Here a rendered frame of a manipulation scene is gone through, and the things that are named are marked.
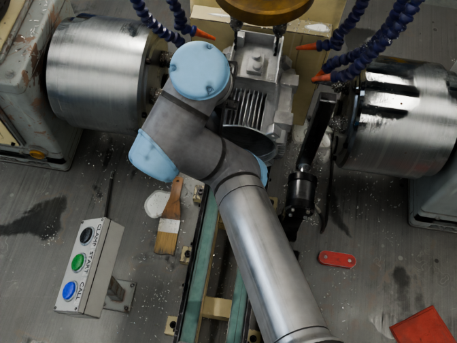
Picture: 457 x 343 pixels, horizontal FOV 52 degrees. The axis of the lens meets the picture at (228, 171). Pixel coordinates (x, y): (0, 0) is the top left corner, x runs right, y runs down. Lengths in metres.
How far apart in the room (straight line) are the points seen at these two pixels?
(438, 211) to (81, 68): 0.84
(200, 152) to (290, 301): 0.24
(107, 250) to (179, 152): 0.30
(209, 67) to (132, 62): 0.36
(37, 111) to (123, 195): 0.30
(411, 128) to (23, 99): 0.76
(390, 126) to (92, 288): 0.62
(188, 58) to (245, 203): 0.21
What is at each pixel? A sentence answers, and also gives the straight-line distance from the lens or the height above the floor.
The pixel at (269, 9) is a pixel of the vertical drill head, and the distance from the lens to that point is 0.78.
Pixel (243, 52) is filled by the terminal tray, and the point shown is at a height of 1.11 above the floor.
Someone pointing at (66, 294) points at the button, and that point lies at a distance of 0.86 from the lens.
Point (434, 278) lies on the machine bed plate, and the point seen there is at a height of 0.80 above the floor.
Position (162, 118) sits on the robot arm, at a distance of 0.63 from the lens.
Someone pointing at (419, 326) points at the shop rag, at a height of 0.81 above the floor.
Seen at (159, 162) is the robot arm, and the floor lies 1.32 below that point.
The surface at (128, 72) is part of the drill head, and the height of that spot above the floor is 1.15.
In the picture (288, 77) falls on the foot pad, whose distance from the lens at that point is 1.03.
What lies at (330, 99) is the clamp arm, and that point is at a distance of 0.79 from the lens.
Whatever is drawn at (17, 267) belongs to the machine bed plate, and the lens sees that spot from 1.20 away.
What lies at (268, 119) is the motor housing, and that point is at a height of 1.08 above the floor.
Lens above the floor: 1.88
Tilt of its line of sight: 64 degrees down
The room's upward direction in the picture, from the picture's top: 3 degrees clockwise
